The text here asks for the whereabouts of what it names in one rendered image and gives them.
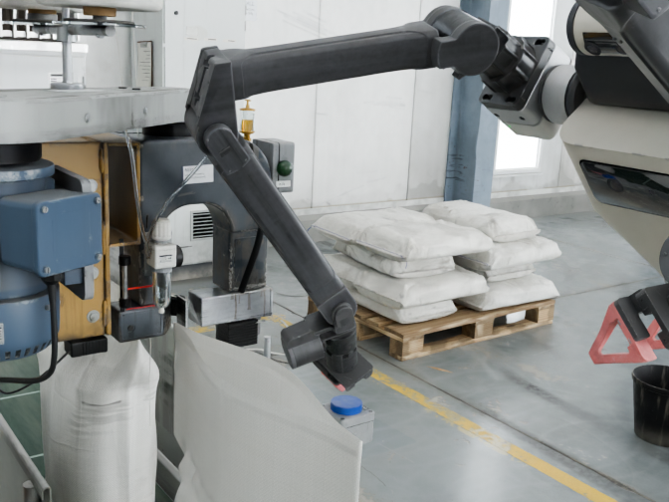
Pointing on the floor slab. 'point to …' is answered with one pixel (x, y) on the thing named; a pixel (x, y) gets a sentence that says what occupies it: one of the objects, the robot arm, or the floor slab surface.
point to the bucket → (651, 403)
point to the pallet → (541, 311)
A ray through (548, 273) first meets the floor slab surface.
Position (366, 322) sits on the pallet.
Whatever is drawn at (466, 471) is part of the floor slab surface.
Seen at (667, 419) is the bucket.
